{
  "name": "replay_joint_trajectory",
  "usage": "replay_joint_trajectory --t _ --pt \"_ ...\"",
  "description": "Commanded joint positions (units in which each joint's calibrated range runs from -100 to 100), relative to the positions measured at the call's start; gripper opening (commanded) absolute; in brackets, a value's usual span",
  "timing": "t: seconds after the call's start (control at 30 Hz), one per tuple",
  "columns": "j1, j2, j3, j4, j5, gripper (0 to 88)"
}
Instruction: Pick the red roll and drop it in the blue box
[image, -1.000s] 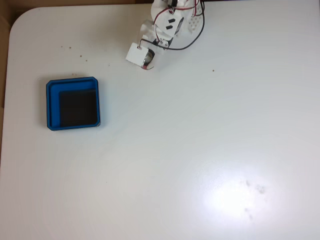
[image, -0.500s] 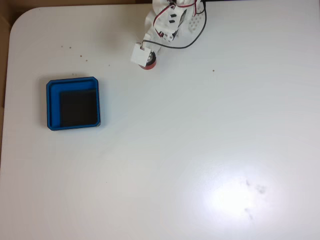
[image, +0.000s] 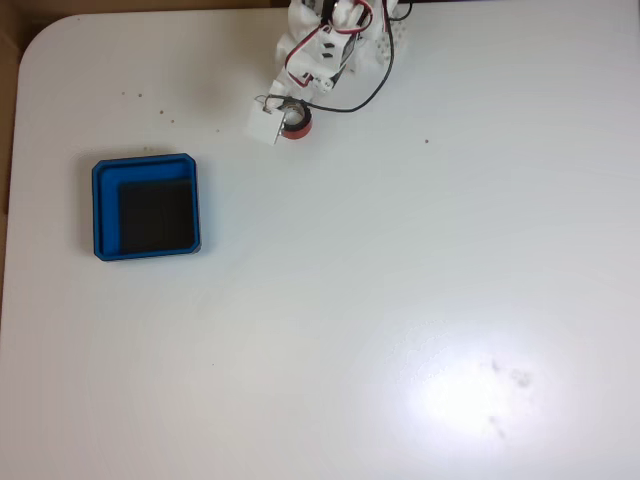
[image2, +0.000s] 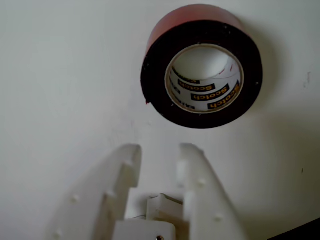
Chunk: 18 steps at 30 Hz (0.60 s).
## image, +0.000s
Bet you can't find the red tape roll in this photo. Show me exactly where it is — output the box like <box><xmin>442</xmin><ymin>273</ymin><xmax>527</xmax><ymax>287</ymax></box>
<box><xmin>278</xmin><ymin>99</ymin><xmax>314</xmax><ymax>142</ymax></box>

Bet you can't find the blue square box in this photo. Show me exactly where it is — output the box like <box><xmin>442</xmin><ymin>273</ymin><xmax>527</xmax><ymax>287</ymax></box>
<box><xmin>91</xmin><ymin>152</ymin><xmax>204</xmax><ymax>263</ymax></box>

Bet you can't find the black cable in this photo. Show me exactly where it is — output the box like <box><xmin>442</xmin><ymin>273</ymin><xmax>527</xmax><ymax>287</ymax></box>
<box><xmin>256</xmin><ymin>0</ymin><xmax>414</xmax><ymax>114</ymax></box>

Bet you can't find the white camera box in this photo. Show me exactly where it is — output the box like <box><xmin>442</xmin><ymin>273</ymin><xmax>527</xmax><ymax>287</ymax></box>
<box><xmin>244</xmin><ymin>101</ymin><xmax>287</xmax><ymax>148</ymax></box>

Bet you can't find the red white servo wire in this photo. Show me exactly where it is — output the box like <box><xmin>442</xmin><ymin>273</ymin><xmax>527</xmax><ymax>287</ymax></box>
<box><xmin>283</xmin><ymin>0</ymin><xmax>392</xmax><ymax>87</ymax></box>

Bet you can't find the white perforated base plate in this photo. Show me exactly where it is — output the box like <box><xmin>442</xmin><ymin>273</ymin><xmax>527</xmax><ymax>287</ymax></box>
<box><xmin>372</xmin><ymin>22</ymin><xmax>412</xmax><ymax>67</ymax></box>

